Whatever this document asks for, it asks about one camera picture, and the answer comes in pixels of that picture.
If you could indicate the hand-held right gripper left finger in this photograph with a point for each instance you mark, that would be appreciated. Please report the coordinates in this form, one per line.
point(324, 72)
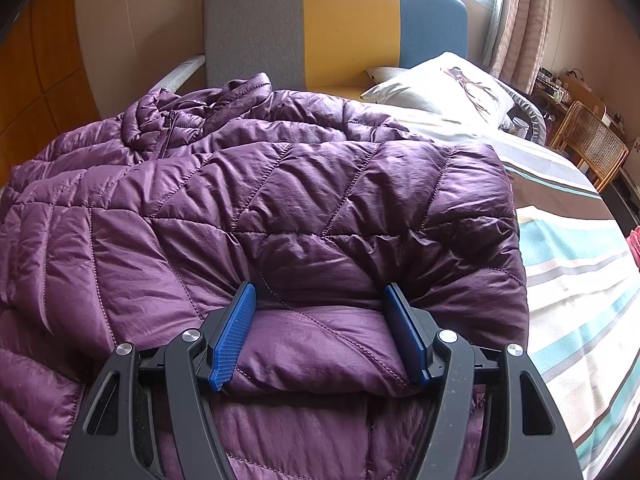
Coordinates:
point(235, 327)

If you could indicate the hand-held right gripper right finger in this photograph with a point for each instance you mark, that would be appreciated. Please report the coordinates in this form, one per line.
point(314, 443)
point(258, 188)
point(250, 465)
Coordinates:
point(406, 330)

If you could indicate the purple puffer jacket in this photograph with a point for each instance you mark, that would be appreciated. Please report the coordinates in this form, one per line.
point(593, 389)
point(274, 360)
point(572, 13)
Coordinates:
point(300, 185)

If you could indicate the striped bed sheet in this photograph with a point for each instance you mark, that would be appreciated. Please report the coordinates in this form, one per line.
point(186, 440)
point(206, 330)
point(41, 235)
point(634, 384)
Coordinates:
point(575, 285)

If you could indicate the white printed pillow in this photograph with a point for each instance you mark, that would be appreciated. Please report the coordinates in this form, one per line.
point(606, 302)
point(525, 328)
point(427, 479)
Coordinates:
point(440, 90)

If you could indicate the pink quilt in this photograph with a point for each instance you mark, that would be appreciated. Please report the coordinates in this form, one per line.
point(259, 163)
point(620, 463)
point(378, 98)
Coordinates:
point(635, 247)

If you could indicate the grey pillow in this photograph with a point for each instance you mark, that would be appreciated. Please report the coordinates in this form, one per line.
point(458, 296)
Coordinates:
point(382, 74)

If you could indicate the wicker basket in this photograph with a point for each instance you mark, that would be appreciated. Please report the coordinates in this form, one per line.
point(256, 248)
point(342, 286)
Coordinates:
point(595, 142)

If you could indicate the cluttered desk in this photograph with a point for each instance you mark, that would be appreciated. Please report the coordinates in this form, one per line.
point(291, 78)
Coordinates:
point(550, 92)

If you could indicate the brown cardboard box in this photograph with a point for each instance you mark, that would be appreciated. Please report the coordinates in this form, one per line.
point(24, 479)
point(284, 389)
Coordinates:
point(582, 91)

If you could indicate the wooden wardrobe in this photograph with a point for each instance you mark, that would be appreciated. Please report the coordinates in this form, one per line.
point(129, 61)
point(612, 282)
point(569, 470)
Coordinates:
point(40, 70)

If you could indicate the beige patterned curtain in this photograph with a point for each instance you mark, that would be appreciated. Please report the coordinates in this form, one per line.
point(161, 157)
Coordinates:
point(525, 20)

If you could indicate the grey mesh bed rail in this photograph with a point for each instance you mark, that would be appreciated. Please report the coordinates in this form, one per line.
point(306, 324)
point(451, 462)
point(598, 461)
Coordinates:
point(525, 107)

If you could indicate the grey padded bed rail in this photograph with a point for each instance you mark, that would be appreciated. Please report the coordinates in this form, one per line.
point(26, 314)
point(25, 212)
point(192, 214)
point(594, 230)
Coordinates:
point(177, 74)

